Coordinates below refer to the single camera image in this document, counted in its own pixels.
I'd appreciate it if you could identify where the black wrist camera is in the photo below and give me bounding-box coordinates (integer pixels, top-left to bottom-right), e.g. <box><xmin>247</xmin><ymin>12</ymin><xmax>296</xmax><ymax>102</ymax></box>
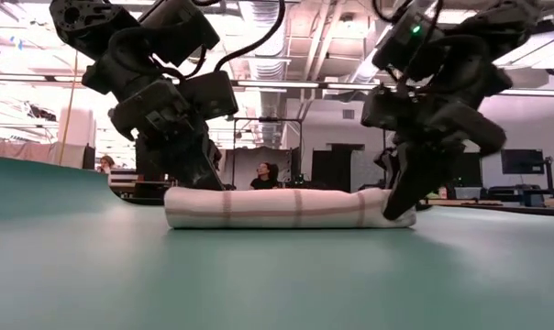
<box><xmin>360</xmin><ymin>85</ymin><xmax>399</xmax><ymax>130</ymax></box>
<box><xmin>178</xmin><ymin>70</ymin><xmax>240</xmax><ymax>122</ymax></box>

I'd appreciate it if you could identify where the silver ventilation duct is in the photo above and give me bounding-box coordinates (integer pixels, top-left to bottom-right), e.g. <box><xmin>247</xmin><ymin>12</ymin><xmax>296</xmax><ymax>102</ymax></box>
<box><xmin>239</xmin><ymin>0</ymin><xmax>290</xmax><ymax>148</ymax></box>

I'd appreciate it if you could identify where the white towel with red grid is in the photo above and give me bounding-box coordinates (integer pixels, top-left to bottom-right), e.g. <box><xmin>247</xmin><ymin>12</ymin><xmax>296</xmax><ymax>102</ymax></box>
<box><xmin>163</xmin><ymin>185</ymin><xmax>418</xmax><ymax>230</ymax></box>

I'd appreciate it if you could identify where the black metal rig frame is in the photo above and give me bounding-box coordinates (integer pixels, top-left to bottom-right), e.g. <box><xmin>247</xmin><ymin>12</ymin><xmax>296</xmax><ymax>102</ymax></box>
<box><xmin>232</xmin><ymin>116</ymin><xmax>305</xmax><ymax>190</ymax></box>

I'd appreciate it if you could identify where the black monitor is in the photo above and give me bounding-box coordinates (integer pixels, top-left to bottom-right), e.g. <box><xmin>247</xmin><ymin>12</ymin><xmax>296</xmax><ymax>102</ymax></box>
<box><xmin>450</xmin><ymin>153</ymin><xmax>483</xmax><ymax>187</ymax></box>
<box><xmin>500</xmin><ymin>148</ymin><xmax>546</xmax><ymax>176</ymax></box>

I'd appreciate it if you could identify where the wooden workbench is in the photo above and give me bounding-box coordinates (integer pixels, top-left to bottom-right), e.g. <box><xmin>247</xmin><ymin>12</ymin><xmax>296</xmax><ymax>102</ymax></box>
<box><xmin>418</xmin><ymin>196</ymin><xmax>554</xmax><ymax>217</ymax></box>

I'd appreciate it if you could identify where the green table mat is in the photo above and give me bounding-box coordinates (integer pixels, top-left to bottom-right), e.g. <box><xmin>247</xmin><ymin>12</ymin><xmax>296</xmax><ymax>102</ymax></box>
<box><xmin>0</xmin><ymin>154</ymin><xmax>554</xmax><ymax>330</ymax></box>

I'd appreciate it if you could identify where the pinkish fabric cover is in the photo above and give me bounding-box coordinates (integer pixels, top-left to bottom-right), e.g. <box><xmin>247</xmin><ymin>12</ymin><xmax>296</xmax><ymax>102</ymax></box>
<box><xmin>0</xmin><ymin>141</ymin><xmax>86</xmax><ymax>170</ymax></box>

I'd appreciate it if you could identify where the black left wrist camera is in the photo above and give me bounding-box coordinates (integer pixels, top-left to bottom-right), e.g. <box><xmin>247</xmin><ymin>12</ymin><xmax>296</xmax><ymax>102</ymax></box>
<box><xmin>178</xmin><ymin>70</ymin><xmax>240</xmax><ymax>122</ymax></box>

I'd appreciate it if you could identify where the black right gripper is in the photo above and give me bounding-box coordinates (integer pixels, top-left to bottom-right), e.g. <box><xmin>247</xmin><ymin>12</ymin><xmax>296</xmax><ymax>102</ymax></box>
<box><xmin>374</xmin><ymin>91</ymin><xmax>507</xmax><ymax>221</ymax></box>

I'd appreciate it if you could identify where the grey backdrop cloth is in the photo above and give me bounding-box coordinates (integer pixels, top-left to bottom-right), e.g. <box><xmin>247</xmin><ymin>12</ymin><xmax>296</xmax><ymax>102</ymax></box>
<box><xmin>221</xmin><ymin>146</ymin><xmax>293</xmax><ymax>190</ymax></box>

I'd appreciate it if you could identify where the ceiling light strip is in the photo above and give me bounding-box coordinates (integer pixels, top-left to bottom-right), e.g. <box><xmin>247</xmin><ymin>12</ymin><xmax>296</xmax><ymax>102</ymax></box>
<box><xmin>233</xmin><ymin>78</ymin><xmax>383</xmax><ymax>91</ymax></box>

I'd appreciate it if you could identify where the yellow hanging cord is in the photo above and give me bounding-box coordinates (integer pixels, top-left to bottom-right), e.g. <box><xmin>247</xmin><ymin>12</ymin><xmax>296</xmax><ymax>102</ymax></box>
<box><xmin>59</xmin><ymin>49</ymin><xmax>79</xmax><ymax>165</ymax></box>

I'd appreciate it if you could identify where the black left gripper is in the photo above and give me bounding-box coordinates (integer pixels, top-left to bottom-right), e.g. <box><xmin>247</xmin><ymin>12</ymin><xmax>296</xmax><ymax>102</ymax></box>
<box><xmin>82</xmin><ymin>49</ymin><xmax>227</xmax><ymax>191</ymax></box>

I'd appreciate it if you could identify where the person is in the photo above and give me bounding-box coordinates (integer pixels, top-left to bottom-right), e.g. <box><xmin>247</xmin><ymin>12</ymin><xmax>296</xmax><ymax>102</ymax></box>
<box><xmin>249</xmin><ymin>160</ymin><xmax>282</xmax><ymax>191</ymax></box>
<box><xmin>97</xmin><ymin>154</ymin><xmax>117</xmax><ymax>176</ymax></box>

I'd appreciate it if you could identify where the black cabinet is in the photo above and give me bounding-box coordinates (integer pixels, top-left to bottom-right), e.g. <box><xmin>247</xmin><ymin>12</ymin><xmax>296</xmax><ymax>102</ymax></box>
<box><xmin>311</xmin><ymin>143</ymin><xmax>366</xmax><ymax>193</ymax></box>

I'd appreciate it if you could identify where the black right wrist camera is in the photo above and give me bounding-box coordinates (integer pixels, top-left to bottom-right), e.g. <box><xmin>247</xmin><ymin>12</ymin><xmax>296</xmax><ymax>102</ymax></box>
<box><xmin>360</xmin><ymin>85</ymin><xmax>399</xmax><ymax>130</ymax></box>

